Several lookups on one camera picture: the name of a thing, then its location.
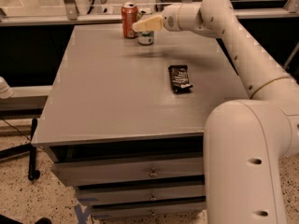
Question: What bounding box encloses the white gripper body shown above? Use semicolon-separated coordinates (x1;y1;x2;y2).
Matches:
162;4;181;32

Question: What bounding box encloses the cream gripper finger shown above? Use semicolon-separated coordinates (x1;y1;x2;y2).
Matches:
132;15;164;33

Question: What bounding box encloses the green white 7up can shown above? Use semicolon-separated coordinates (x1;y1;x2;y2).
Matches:
137;7;154;46

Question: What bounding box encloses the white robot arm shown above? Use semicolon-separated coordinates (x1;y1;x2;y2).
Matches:
133;0;299;224

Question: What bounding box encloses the red coke can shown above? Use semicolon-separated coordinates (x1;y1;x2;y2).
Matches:
121;2;138;38

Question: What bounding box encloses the black snack bar wrapper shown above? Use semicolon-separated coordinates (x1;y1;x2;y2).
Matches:
168;65;192;93

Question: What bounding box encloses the grey drawer cabinet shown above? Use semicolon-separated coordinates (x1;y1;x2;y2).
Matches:
33;24;246;210

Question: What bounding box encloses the grey metal side beam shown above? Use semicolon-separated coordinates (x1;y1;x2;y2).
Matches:
0;86;52;111

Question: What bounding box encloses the white cylindrical object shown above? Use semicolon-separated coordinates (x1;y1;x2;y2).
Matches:
0;77;13;99

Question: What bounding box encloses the top grey drawer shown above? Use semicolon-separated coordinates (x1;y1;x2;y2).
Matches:
52;153;204;187

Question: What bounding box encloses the grey drawer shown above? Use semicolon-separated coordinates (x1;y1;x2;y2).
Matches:
52;153;204;187
91;199;206;219
76;184;206;205

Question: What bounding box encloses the middle grey drawer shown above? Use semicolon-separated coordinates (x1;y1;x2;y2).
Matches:
76;184;206;205

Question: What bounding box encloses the bottom grey drawer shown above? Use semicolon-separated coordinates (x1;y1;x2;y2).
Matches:
91;199;206;219

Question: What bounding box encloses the black tripod leg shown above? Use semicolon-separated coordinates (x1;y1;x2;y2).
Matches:
0;118;40;181

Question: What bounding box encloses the grey metal rail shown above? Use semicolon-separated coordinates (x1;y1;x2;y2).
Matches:
0;0;299;27

